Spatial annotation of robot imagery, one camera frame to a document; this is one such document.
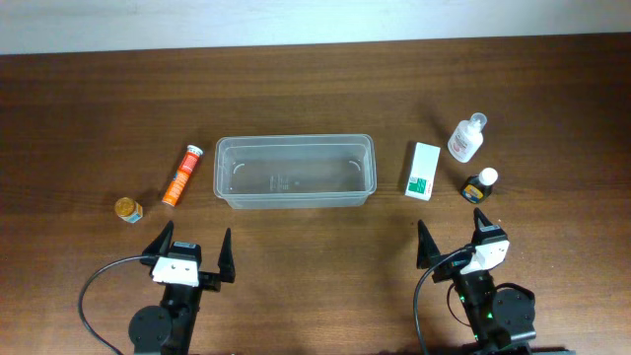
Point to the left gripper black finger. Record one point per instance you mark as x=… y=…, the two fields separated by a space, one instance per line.
x=226 y=264
x=159 y=246

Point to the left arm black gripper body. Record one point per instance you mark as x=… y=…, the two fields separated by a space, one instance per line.
x=210 y=280

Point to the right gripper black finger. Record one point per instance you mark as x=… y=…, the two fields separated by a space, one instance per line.
x=485 y=232
x=428 y=253

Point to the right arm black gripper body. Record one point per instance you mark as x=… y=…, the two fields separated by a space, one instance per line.
x=442 y=273

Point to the dark white-cap bottle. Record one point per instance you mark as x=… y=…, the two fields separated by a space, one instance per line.
x=477 y=188

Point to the white green medicine box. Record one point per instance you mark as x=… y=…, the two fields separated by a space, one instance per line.
x=420 y=182

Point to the white clear-cap bottle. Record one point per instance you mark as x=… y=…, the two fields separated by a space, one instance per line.
x=467 y=137

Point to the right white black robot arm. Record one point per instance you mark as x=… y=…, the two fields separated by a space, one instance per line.
x=500 y=316

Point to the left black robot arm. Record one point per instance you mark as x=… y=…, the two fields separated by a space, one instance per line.
x=168 y=327

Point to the clear plastic container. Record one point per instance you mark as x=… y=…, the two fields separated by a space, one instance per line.
x=295 y=171

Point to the small gold-lid jar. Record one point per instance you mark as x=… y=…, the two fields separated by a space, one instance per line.
x=128 y=209

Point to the orange tablet tube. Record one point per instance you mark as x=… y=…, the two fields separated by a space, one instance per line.
x=182 y=175

